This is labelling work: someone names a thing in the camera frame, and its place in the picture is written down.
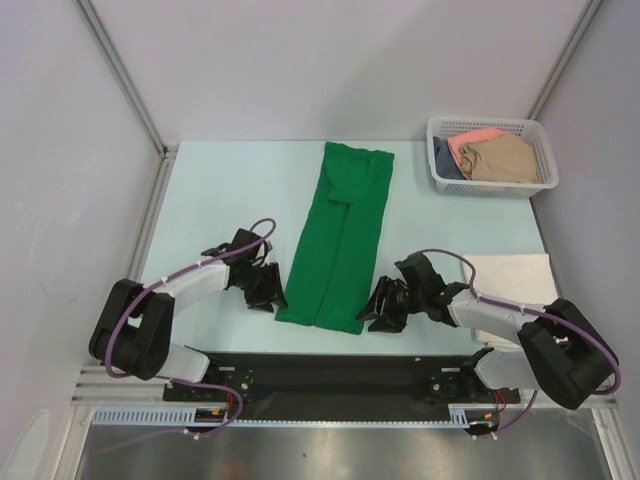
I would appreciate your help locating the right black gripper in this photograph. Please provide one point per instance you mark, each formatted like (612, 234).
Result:
(392, 300)

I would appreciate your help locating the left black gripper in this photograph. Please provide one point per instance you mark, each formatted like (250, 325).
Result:
(272, 291)

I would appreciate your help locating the green t shirt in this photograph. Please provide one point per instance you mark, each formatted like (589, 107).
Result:
(332, 271)

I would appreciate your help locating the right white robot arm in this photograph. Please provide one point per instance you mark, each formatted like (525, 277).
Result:
(559, 351)

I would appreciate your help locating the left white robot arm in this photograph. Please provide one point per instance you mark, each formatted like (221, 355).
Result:
(133, 334)

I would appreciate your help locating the folded white t shirt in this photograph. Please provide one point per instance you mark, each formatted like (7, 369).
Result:
(517, 279)

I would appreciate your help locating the blue t shirt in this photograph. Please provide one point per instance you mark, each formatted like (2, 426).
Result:
(445, 163)

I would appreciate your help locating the white plastic basket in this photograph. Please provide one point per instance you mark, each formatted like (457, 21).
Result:
(530, 131)

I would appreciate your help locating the pink t shirt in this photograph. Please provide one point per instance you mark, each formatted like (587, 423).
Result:
(480, 135)

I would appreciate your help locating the beige t shirt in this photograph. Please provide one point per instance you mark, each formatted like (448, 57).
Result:
(507, 159)

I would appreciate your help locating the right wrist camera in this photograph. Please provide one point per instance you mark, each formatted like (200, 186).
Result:
(419, 274)

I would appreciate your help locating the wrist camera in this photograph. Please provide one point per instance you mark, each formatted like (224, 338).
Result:
(247, 246)
(419, 274)

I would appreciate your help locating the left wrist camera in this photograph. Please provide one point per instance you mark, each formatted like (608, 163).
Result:
(247, 246)

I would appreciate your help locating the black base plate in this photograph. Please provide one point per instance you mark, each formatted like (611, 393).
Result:
(354, 385)

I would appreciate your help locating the white cable duct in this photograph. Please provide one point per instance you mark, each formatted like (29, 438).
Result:
(209, 417)

